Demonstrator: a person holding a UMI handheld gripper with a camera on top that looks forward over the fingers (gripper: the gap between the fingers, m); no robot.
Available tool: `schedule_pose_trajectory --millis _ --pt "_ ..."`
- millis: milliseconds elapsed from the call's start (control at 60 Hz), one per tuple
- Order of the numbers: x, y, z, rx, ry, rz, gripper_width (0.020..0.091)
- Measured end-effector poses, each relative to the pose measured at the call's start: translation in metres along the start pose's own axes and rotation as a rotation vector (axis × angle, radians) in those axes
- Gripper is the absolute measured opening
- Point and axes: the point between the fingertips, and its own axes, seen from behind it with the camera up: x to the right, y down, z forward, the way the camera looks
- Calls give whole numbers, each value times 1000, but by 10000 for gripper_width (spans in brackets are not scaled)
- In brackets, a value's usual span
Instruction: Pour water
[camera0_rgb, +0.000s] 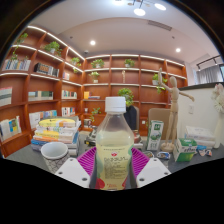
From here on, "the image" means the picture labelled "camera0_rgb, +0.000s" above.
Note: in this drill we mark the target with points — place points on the black ceiling track rail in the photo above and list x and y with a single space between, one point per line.
208 61

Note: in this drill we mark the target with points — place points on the green and white box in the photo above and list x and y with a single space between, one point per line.
184 150

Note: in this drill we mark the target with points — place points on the pink and white flower bouquet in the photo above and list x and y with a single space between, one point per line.
219 98

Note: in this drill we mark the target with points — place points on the ceiling lamp with round bulbs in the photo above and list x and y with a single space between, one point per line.
139 11

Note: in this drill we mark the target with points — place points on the brown wooden shelf unit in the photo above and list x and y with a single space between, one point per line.
106 75

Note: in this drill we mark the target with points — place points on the light grey curtain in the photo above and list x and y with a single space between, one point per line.
208 75

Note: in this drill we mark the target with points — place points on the white mug with grey pattern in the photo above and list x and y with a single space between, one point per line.
55 156

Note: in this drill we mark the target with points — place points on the tall white vase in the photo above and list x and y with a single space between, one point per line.
220 133

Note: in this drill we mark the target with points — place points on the dark framed window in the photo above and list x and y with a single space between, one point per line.
221 71

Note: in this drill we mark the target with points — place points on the wooden artist mannequin figure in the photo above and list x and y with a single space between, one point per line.
173 110

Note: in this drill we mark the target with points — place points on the dark office chair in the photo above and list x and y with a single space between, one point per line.
130 116

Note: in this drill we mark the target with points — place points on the stack of colourful books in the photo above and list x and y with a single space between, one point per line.
56 133

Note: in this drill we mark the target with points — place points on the small grey wrapped candy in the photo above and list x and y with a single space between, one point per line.
148 154

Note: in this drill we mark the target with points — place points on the clear bottle with yellow drink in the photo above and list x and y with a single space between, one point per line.
115 140

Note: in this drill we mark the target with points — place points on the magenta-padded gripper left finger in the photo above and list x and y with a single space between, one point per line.
73 173

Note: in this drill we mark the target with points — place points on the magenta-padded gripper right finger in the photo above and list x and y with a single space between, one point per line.
153 171

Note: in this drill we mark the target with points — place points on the tall green white carton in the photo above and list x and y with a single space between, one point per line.
155 135

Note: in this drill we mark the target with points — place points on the round recessed ceiling light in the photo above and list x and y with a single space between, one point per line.
178 50
92 42

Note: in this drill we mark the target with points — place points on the tan chair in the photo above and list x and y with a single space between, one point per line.
158 115

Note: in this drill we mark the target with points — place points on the small blue orange wrapped candy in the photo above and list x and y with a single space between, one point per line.
204 152

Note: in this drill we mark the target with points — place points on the white wall switch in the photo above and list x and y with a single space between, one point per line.
191 109

